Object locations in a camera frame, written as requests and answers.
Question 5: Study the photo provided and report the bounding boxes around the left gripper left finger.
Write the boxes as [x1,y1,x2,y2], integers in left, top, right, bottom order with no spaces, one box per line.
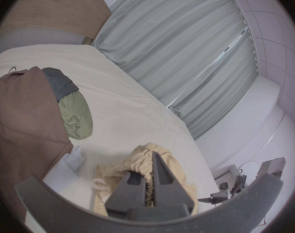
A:
[105,171,147,217]

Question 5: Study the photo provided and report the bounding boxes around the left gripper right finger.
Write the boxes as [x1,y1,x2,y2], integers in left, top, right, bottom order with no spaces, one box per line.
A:
[152,151,195,215]

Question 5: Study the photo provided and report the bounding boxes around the green garment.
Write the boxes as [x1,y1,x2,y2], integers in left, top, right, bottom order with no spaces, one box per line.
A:
[58,91,93,140]

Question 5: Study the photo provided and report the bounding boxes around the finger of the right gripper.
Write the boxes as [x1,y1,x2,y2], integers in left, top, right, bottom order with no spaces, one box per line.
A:
[198,196,219,205]

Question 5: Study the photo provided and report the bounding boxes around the bed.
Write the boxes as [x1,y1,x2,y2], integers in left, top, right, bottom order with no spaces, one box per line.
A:
[0,0,219,227]

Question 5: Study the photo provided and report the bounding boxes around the pale blue-green curtain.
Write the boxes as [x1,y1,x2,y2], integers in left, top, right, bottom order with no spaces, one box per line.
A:
[167,29,259,141]
[93,0,248,106]

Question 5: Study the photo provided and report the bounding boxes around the dark grey garment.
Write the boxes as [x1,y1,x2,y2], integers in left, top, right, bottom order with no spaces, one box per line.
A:
[42,67,79,104]

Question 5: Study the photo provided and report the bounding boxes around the brown garment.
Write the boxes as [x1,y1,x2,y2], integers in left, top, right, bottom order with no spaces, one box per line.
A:
[0,66,74,225]

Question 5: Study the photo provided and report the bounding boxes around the white garment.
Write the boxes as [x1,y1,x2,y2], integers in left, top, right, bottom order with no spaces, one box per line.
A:
[42,145,85,179]

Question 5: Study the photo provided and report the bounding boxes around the beige shorts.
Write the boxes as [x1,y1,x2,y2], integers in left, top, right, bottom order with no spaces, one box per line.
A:
[92,142,199,214]

